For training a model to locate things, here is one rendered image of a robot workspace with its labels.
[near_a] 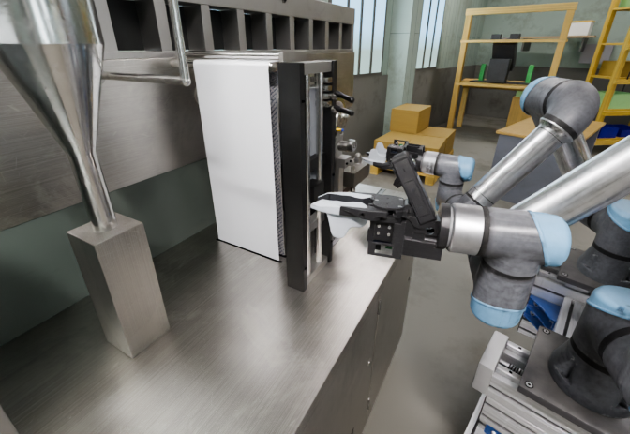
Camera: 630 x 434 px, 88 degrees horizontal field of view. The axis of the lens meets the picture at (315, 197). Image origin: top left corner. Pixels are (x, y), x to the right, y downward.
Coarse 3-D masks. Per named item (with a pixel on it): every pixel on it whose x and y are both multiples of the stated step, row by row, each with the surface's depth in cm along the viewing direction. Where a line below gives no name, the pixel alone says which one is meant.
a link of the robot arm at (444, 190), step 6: (438, 186) 107; (444, 186) 103; (450, 186) 102; (456, 186) 102; (462, 186) 103; (438, 192) 106; (444, 192) 103; (450, 192) 101; (456, 192) 100; (438, 198) 106; (444, 198) 102; (438, 204) 107
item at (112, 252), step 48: (0, 48) 40; (48, 48) 41; (96, 48) 46; (48, 96) 45; (96, 96) 49; (96, 144) 53; (96, 192) 54; (96, 240) 55; (144, 240) 61; (96, 288) 60; (144, 288) 64; (144, 336) 66
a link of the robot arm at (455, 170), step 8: (440, 160) 102; (448, 160) 101; (456, 160) 100; (464, 160) 99; (472, 160) 99; (440, 168) 102; (448, 168) 101; (456, 168) 99; (464, 168) 98; (472, 168) 98; (440, 176) 105; (448, 176) 101; (456, 176) 101; (464, 176) 99; (456, 184) 102
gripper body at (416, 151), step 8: (392, 144) 110; (400, 144) 110; (408, 144) 109; (416, 144) 107; (392, 152) 108; (400, 152) 106; (408, 152) 107; (416, 152) 107; (424, 152) 107; (416, 160) 107
